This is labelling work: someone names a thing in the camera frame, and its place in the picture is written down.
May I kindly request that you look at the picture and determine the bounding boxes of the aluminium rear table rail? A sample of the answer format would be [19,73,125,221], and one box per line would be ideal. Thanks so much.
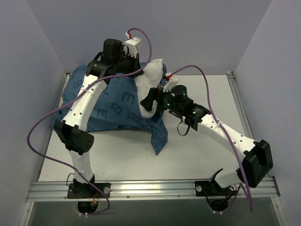
[176,70,233,75]

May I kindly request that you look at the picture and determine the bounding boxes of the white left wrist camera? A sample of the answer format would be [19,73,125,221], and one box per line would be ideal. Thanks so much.
[124,33,142,58]

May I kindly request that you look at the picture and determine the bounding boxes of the purple cable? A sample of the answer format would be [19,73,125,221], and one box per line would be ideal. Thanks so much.
[169,65,254,212]
[27,28,153,216]

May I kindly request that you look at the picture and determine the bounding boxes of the aluminium front mounting rail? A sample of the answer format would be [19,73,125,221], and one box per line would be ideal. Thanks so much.
[26,178,280,202]

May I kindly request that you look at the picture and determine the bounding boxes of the white pillow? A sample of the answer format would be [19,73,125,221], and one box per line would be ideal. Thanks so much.
[135,58,163,118]

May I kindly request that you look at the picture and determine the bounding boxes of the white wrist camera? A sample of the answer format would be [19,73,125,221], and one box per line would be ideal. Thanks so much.
[124,33,142,58]
[163,73,178,92]

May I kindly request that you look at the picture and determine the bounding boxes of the blue printed pillowcase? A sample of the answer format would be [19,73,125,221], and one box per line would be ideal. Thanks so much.
[59,65,168,155]

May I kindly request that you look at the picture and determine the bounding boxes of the aluminium right side rail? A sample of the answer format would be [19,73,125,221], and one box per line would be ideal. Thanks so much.
[227,72,254,139]

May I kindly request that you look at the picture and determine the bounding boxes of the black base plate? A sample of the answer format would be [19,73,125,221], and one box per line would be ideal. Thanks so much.
[194,180,236,197]
[67,180,111,199]

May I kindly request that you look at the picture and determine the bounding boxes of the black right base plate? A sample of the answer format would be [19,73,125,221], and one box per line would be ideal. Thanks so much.
[194,180,236,197]

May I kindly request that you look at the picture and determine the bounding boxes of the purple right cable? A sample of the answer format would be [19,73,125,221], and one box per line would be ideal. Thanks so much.
[169,65,254,212]

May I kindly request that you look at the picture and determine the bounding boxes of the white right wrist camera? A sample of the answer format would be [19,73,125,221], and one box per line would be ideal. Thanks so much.
[163,73,178,92]

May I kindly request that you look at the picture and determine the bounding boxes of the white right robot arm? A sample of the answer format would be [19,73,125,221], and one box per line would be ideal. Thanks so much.
[140,85,273,194]

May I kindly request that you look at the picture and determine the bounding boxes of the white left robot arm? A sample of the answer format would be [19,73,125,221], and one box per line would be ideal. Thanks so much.
[54,37,143,197]

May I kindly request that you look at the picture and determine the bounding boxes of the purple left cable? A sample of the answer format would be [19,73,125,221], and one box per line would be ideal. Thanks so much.
[27,28,153,216]

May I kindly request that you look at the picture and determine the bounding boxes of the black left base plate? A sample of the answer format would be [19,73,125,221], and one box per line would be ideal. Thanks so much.
[67,180,111,199]

